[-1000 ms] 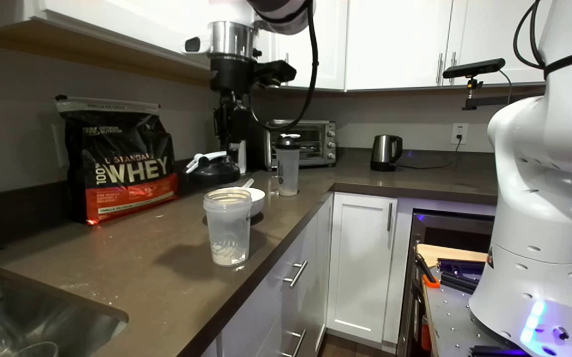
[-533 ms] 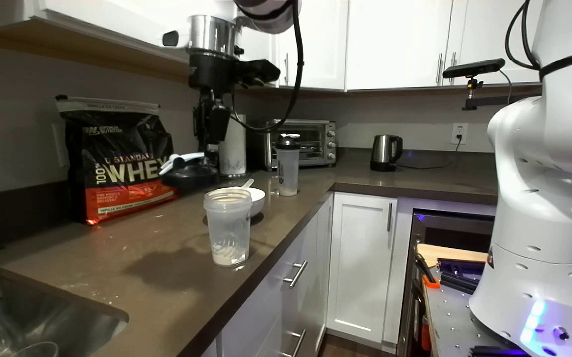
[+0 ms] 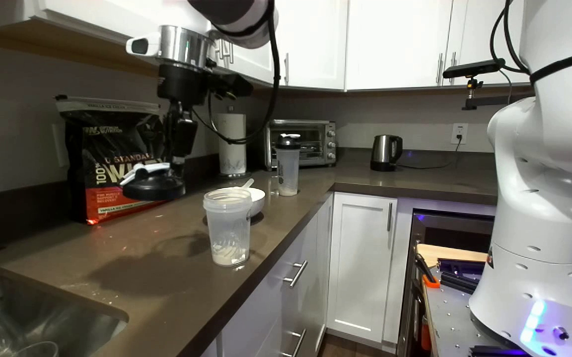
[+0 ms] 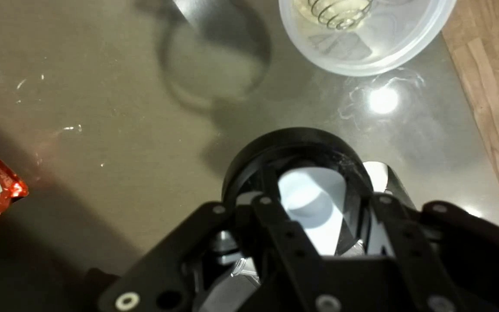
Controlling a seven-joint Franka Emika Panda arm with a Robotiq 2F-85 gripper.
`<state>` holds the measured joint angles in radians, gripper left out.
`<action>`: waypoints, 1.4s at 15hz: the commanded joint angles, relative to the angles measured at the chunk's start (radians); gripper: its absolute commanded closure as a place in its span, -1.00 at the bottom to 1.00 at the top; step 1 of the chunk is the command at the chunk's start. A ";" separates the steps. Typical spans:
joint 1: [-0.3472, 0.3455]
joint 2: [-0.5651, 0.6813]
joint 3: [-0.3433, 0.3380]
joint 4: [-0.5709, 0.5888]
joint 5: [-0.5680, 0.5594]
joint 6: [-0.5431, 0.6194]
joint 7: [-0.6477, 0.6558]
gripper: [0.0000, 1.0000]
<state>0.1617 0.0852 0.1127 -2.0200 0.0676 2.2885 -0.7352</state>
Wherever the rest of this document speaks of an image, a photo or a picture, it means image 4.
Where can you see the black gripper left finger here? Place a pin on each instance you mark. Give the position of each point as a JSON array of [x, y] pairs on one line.
[[278, 231]]

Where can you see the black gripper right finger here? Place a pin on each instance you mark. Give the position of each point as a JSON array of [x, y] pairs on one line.
[[411, 253]]

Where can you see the shaker bottle with black lid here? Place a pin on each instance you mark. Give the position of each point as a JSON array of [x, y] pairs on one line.
[[295, 144]]

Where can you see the white bowl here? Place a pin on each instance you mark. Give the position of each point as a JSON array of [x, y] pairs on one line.
[[376, 52]]

